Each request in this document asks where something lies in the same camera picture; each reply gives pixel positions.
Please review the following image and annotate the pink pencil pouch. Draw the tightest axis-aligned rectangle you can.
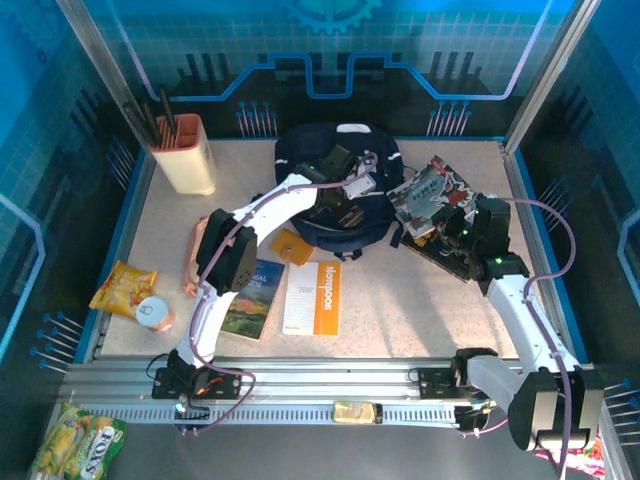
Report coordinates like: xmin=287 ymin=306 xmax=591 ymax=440
xmin=180 ymin=217 xmax=211 ymax=296

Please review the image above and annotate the illustrated blue comic book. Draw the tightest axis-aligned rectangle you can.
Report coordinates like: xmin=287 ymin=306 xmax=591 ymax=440
xmin=385 ymin=154 xmax=476 ymax=239

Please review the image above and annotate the purple Fox's candy bag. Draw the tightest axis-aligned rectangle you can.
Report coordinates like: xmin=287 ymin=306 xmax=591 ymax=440
xmin=534 ymin=438 xmax=606 ymax=477

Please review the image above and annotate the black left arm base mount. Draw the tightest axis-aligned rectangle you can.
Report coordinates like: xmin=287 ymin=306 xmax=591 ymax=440
xmin=151 ymin=366 xmax=244 ymax=401

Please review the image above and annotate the aluminium frame post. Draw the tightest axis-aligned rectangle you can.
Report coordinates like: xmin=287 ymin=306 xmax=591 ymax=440
xmin=503 ymin=0 xmax=611 ymax=154
xmin=54 ymin=0 xmax=154 ymax=151

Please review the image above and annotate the black connector box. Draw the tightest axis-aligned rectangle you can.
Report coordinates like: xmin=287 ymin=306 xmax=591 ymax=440
xmin=454 ymin=404 xmax=494 ymax=439
xmin=173 ymin=397 xmax=211 ymax=436

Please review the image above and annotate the orange white notebook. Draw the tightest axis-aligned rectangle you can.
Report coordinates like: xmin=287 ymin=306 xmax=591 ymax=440
xmin=281 ymin=260 xmax=343 ymax=337

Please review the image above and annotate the black stick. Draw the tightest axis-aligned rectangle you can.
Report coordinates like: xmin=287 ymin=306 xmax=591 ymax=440
xmin=122 ymin=102 xmax=157 ymax=150
xmin=158 ymin=88 xmax=178 ymax=136
xmin=141 ymin=102 xmax=164 ymax=146

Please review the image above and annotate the slotted grey cable duct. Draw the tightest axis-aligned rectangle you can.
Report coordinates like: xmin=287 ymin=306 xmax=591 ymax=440
xmin=74 ymin=402 xmax=464 ymax=427

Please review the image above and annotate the Animal Farm paperback book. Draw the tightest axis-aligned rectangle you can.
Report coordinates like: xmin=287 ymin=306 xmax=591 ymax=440
xmin=219 ymin=258 xmax=286 ymax=342

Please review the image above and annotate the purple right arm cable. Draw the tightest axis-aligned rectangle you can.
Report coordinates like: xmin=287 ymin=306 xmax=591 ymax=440
xmin=459 ymin=197 xmax=579 ymax=480

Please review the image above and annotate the black book yellow title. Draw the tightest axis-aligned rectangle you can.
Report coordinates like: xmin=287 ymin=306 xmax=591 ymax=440
xmin=399 ymin=219 xmax=481 ymax=284

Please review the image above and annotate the green Fox's candy bag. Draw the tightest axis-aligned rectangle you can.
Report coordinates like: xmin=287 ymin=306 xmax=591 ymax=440
xmin=28 ymin=402 xmax=129 ymax=480

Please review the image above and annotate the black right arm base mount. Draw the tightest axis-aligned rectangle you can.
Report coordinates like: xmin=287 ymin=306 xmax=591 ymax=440
xmin=417 ymin=366 xmax=501 ymax=401

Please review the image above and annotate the aluminium rail beam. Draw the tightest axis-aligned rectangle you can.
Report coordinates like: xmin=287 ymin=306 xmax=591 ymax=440
xmin=59 ymin=355 xmax=604 ymax=406

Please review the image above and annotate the cream holder orange rim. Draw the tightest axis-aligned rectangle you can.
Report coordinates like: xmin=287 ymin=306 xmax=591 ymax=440
xmin=149 ymin=113 xmax=219 ymax=197

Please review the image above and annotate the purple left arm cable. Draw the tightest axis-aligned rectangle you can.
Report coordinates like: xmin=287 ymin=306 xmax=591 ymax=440
xmin=172 ymin=152 xmax=381 ymax=439

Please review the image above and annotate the navy blue backpack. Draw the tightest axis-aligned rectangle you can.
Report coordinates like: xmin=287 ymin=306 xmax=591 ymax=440
xmin=273 ymin=122 xmax=406 ymax=264

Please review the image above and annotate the orange pull-tab can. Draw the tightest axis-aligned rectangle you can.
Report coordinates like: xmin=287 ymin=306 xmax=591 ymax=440
xmin=135 ymin=294 xmax=175 ymax=334

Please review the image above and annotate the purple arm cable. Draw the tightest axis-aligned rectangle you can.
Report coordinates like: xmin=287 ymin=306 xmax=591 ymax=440
xmin=459 ymin=197 xmax=579 ymax=480
xmin=172 ymin=152 xmax=381 ymax=439

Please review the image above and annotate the yellow snack bag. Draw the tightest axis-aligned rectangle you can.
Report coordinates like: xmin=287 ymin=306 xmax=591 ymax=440
xmin=88 ymin=260 xmax=159 ymax=319

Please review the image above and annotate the small yellow bottle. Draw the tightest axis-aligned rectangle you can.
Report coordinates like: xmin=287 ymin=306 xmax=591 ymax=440
xmin=332 ymin=399 xmax=385 ymax=426

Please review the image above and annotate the orange leather wallet case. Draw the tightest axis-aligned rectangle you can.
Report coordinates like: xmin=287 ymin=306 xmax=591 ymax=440
xmin=269 ymin=228 xmax=317 ymax=267

